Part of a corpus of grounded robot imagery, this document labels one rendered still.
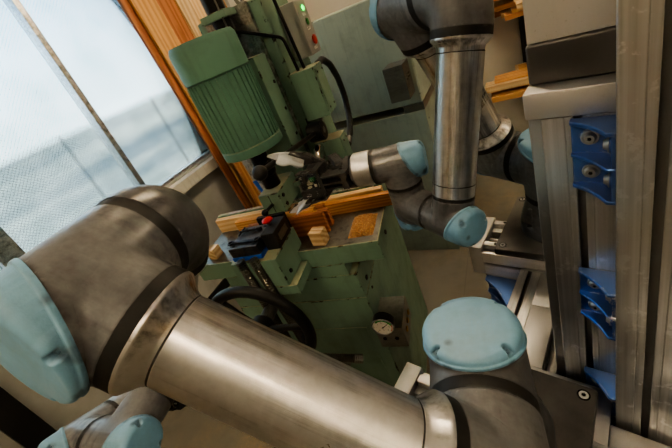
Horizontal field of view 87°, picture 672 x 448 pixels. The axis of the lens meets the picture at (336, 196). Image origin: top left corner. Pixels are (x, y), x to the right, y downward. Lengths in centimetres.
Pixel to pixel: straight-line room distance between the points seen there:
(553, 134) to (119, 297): 48
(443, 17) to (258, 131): 55
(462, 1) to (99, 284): 56
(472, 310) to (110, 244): 40
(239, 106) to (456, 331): 72
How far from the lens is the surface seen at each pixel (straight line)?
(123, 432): 70
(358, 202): 102
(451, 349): 45
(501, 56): 319
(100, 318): 34
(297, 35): 119
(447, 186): 64
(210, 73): 93
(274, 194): 103
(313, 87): 110
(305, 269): 96
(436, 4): 62
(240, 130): 94
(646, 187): 46
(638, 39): 40
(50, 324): 34
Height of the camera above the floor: 141
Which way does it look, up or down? 26 degrees down
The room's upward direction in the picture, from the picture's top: 23 degrees counter-clockwise
